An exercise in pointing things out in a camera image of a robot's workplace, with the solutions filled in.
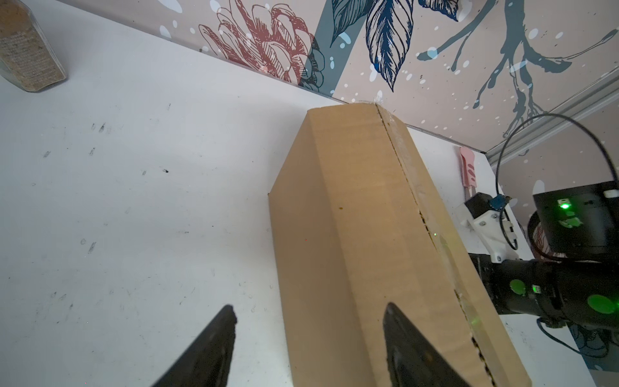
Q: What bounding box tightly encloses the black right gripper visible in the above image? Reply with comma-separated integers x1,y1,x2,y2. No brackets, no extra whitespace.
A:
469,253,561,317

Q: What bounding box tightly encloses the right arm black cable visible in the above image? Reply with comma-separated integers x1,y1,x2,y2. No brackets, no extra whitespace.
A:
495,113,619,199

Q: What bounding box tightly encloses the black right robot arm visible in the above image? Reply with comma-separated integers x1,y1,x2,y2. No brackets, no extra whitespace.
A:
470,181,618,331

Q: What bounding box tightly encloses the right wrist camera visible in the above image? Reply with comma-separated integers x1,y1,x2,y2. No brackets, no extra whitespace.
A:
456,193,519,264

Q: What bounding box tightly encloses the brown spice jar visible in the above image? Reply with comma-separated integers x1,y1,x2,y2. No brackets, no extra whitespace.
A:
1,1,67,93

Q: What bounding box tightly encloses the brown cardboard express box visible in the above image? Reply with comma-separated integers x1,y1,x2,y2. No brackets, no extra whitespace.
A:
269,103,531,386

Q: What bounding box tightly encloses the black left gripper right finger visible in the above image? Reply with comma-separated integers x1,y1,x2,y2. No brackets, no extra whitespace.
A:
383,303,469,387

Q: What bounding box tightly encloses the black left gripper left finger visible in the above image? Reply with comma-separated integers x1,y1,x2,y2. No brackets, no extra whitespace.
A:
153,305,237,387

